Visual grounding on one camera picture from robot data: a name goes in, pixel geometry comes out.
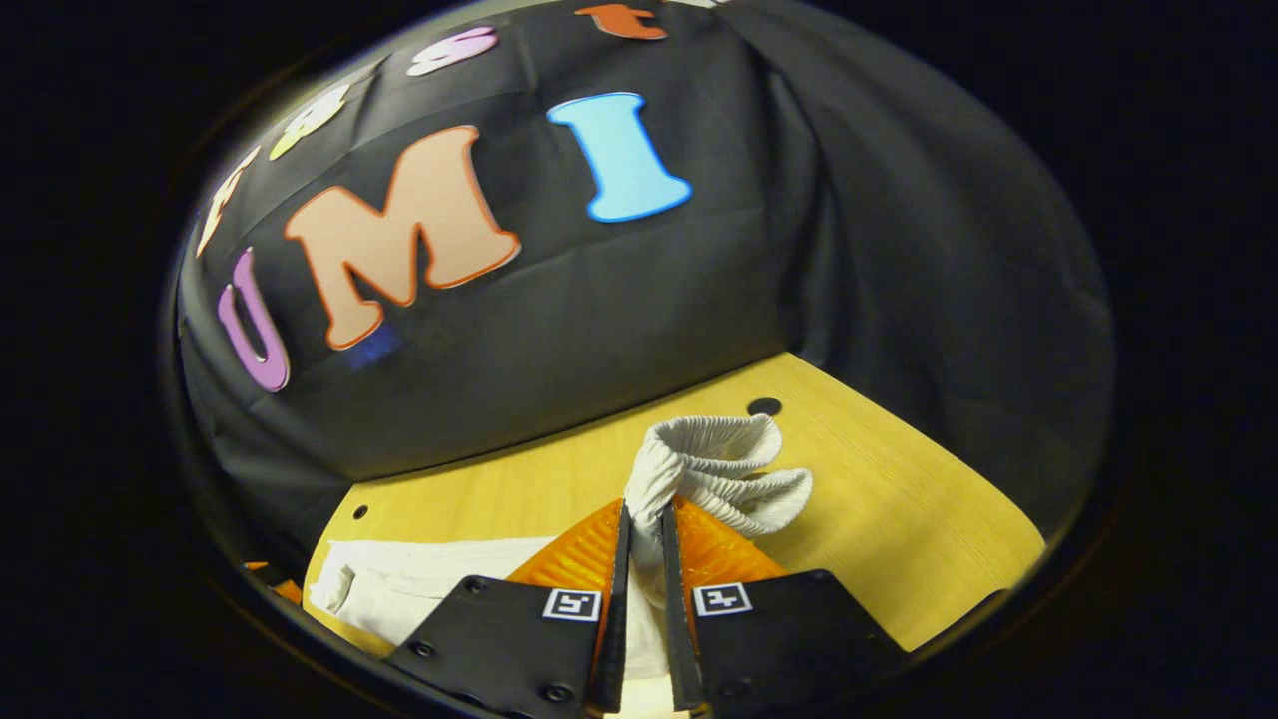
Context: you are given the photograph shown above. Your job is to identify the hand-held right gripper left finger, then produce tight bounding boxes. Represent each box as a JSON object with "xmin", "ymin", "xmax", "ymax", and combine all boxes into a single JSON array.
[{"xmin": 384, "ymin": 499, "xmax": 633, "ymax": 716}]

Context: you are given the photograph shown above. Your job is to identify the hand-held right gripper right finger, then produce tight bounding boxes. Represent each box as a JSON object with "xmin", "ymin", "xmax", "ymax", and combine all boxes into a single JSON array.
[{"xmin": 659, "ymin": 496, "xmax": 912, "ymax": 713}]

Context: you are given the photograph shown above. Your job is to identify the white jeans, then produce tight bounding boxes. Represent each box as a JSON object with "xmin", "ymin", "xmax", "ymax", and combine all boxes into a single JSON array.
[{"xmin": 310, "ymin": 414, "xmax": 815, "ymax": 719}]

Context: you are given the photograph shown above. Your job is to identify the black backdrop cloth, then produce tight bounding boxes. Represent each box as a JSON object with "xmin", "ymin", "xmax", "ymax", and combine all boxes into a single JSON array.
[{"xmin": 175, "ymin": 0, "xmax": 1114, "ymax": 580}]

